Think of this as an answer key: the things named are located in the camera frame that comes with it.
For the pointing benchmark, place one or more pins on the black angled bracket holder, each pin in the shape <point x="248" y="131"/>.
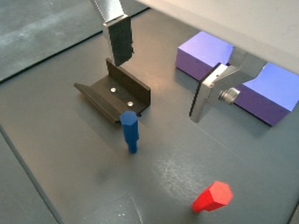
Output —
<point x="116" y="93"/>

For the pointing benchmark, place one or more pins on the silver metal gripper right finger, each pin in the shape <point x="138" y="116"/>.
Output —
<point x="219" y="84"/>

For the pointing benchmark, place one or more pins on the purple block board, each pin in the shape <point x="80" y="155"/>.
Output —
<point x="267" y="97"/>

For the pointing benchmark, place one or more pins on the blue hexagonal peg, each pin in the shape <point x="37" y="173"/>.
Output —
<point x="128" y="121"/>

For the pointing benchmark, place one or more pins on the red hexagonal peg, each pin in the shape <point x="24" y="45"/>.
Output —
<point x="213" y="197"/>

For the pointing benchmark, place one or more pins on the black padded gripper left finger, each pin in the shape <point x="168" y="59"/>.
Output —
<point x="116" y="28"/>

